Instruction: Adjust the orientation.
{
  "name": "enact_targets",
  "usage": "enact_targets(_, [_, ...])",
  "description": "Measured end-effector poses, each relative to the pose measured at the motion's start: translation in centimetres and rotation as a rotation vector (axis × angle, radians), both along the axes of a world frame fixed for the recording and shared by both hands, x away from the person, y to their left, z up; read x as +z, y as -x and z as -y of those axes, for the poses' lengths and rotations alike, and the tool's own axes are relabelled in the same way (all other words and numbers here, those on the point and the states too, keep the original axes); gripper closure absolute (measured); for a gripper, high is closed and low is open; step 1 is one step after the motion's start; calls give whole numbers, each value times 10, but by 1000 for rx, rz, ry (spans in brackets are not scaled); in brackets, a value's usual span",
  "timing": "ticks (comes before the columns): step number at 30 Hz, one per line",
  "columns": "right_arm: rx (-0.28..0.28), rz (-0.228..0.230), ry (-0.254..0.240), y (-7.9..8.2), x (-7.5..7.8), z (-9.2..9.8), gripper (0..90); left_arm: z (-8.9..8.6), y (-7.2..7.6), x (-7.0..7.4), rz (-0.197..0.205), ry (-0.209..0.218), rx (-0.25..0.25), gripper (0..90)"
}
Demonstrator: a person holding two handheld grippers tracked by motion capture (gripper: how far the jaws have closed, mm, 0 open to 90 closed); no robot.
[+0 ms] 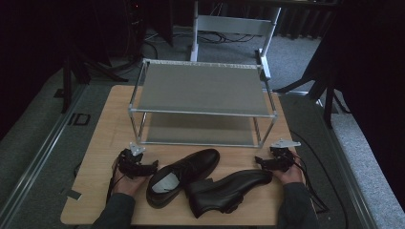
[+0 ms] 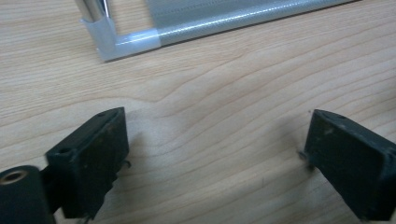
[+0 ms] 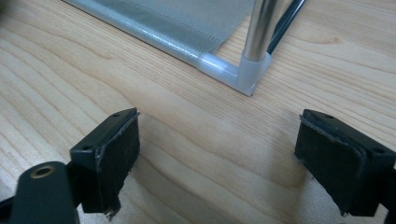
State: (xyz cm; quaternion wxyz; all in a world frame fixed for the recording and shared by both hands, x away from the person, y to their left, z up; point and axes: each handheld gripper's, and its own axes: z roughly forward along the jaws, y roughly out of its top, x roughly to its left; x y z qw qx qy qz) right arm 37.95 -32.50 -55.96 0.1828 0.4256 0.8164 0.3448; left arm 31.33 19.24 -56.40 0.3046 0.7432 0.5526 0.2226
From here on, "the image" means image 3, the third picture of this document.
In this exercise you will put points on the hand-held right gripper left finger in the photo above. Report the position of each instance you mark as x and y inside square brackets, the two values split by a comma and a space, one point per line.
[116, 161]

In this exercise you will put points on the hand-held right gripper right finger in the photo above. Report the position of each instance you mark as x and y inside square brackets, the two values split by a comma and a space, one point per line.
[333, 161]

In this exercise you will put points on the grey metal shoe rack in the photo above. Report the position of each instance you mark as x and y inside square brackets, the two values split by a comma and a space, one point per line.
[186, 25]

